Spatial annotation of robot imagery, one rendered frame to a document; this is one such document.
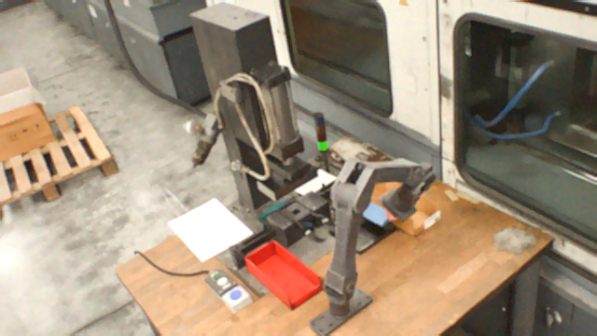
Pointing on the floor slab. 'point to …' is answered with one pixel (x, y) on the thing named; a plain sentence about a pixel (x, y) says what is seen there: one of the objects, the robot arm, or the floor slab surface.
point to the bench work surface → (474, 268)
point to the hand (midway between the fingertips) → (390, 217)
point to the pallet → (57, 159)
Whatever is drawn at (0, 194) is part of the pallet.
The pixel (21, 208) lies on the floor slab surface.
